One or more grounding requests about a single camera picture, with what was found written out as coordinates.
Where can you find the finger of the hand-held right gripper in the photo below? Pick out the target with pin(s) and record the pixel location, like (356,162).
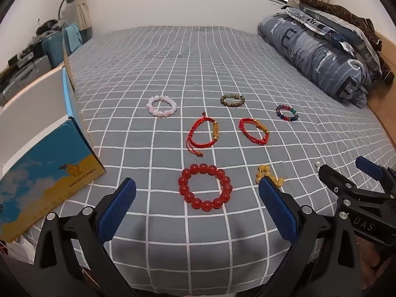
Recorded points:
(368,164)
(332,178)

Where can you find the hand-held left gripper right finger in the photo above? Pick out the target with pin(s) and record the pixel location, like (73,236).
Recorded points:
(275,207)

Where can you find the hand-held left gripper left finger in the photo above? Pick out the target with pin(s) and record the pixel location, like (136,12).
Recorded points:
(117,210)

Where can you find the blue and yellow cardboard box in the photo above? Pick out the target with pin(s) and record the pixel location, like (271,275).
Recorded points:
(46,173)

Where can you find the person's right hand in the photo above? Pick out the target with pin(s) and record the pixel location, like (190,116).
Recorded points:
(371,269)

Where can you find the wooden headboard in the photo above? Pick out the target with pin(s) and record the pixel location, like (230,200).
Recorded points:
(383,108)

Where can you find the folded grey blue duvet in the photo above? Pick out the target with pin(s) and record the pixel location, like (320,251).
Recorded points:
(309,52)

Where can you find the striped patterned pillow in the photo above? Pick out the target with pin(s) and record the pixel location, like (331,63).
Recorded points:
(340,34)

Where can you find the brown blanket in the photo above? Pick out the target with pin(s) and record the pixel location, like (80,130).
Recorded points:
(340,9)

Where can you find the grey suitcase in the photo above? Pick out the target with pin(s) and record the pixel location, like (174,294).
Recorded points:
(27,71)

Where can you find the blue suitcase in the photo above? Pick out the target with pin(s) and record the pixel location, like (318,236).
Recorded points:
(52,49)

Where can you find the pile of black cases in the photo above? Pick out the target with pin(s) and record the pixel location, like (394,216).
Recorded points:
(18,60)

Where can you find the dark clutter on suitcase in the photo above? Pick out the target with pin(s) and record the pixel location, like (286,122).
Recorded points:
(49,26)

